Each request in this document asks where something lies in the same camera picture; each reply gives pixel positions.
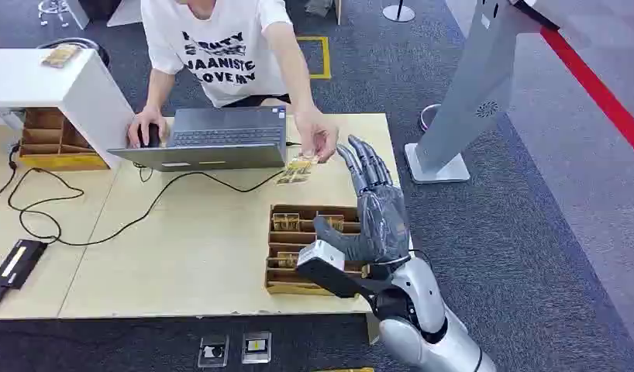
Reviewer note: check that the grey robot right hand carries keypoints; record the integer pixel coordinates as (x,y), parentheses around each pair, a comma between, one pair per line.
(381,221)

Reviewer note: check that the person's right hand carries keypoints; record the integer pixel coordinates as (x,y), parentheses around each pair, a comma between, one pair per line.
(147,115)

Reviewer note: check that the person's left hand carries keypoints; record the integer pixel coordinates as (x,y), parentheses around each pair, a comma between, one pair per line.
(317,131)

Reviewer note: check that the black computer mouse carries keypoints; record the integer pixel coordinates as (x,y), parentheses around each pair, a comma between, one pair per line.
(152,136)

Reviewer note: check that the grey laptop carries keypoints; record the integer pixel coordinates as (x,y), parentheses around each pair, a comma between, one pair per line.
(224,128)

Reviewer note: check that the wooden card box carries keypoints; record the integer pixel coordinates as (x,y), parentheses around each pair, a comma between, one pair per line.
(39,136)
(291,238)

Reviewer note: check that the black round chair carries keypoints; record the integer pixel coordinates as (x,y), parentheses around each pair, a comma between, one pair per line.
(86,43)

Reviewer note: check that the person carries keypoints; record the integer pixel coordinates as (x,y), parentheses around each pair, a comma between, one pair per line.
(224,56)

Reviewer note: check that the round chrome base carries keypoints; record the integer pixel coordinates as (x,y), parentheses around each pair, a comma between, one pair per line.
(426,118)

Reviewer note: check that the white desk shelf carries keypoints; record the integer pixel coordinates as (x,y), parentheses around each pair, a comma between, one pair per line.
(29,77)

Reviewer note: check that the round stanchion base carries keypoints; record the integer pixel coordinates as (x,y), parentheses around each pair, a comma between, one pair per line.
(398,14)

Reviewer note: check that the chrome stool legs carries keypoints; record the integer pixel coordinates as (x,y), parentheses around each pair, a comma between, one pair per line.
(52,7)

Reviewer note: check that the grey kiosk stand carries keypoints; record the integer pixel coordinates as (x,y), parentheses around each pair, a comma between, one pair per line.
(476,77)

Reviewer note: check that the steel floor socket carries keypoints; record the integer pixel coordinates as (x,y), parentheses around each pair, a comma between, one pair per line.
(213,351)
(256,347)

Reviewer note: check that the black power adapter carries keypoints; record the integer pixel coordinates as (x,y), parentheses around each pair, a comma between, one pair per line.
(16,264)

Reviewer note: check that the red barrier belt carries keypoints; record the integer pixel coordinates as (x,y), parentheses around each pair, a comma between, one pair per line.
(594,87)

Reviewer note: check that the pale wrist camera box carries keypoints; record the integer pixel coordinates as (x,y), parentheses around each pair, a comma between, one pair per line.
(322,254)

